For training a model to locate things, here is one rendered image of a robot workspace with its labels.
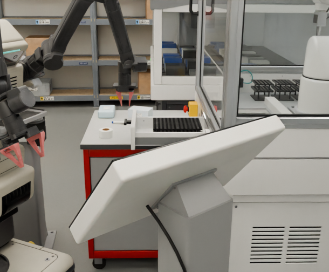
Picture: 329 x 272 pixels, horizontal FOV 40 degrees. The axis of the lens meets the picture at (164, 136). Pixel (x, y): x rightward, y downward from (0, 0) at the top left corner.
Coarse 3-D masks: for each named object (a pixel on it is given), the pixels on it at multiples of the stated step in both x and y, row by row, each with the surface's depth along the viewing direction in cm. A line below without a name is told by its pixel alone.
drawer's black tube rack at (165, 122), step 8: (160, 120) 213; (168, 120) 213; (176, 120) 213; (184, 120) 213; (192, 120) 213; (160, 128) 201; (168, 128) 201; (176, 128) 201; (184, 128) 203; (192, 128) 203; (200, 128) 203
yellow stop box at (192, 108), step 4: (188, 104) 244; (192, 104) 238; (196, 104) 238; (188, 108) 240; (192, 108) 238; (196, 108) 238; (188, 112) 244; (192, 112) 239; (196, 112) 239; (192, 116) 239; (196, 116) 239
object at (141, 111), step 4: (132, 108) 265; (136, 108) 265; (140, 108) 265; (144, 108) 265; (148, 108) 265; (152, 108) 267; (128, 112) 265; (132, 112) 264; (136, 112) 263; (140, 112) 262; (144, 112) 262; (148, 112) 262; (152, 112) 269; (128, 116) 266; (136, 116) 264; (140, 116) 263; (144, 116) 262; (148, 116) 263
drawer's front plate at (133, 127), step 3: (135, 111) 217; (132, 114) 212; (135, 114) 212; (132, 117) 208; (135, 117) 208; (132, 120) 203; (135, 120) 207; (132, 123) 199; (135, 123) 207; (132, 126) 195; (135, 126) 207; (132, 129) 195; (135, 129) 207; (132, 132) 195; (132, 135) 196; (132, 138) 196; (132, 141) 196; (132, 144) 197; (132, 147) 197
